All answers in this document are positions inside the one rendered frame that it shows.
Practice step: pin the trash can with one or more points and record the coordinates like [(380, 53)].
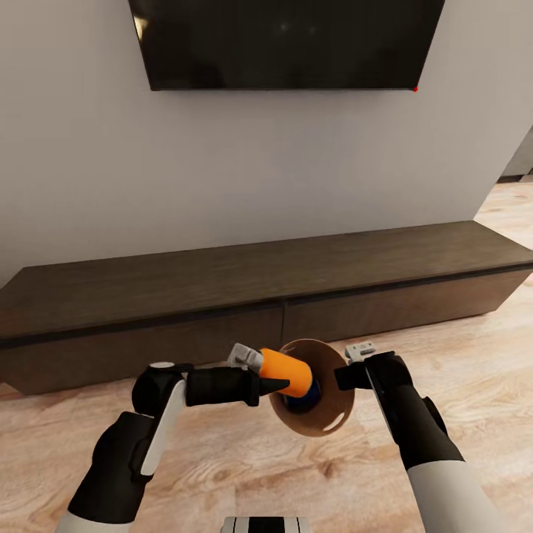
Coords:
[(312, 420)]

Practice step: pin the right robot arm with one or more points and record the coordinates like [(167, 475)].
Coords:
[(448, 495)]

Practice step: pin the wall mounted tv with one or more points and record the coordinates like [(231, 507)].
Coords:
[(283, 45)]

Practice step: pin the cabinet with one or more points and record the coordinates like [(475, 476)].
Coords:
[(77, 324)]

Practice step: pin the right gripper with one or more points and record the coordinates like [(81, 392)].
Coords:
[(347, 377)]

